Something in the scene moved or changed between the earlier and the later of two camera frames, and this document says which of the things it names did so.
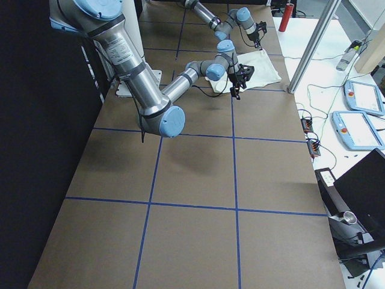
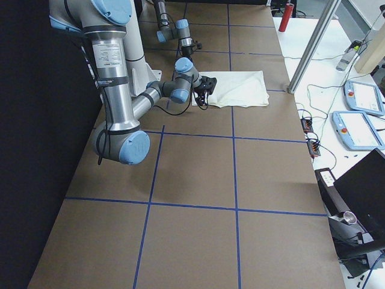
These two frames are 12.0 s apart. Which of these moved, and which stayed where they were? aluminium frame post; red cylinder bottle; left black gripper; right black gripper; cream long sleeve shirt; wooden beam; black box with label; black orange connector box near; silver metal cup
Moved: right black gripper; left black gripper; cream long sleeve shirt
Stayed: silver metal cup; aluminium frame post; black box with label; wooden beam; black orange connector box near; red cylinder bottle
